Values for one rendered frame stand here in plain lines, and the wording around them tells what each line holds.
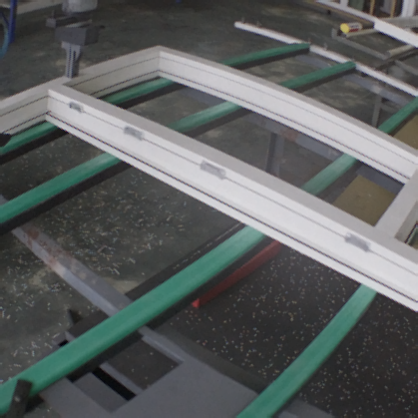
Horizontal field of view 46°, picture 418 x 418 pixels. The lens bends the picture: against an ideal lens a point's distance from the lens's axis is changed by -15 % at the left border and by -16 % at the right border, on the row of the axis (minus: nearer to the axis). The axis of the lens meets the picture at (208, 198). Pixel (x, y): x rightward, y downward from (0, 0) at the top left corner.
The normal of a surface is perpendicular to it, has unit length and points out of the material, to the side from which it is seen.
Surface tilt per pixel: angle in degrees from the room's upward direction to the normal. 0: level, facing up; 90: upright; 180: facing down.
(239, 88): 90
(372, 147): 90
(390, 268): 90
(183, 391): 0
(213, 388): 0
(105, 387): 0
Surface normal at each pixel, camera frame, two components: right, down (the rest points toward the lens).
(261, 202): -0.59, 0.37
